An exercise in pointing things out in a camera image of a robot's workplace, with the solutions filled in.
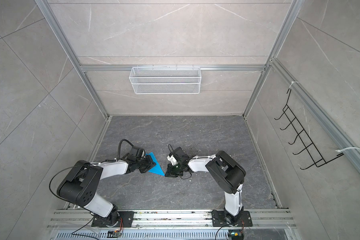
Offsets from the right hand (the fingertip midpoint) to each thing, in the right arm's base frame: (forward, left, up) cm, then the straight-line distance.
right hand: (165, 174), depth 89 cm
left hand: (+9, +6, +2) cm, 11 cm away
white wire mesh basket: (+54, -1, +30) cm, 62 cm away
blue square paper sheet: (+3, +5, 0) cm, 6 cm away
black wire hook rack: (-9, -65, +33) cm, 74 cm away
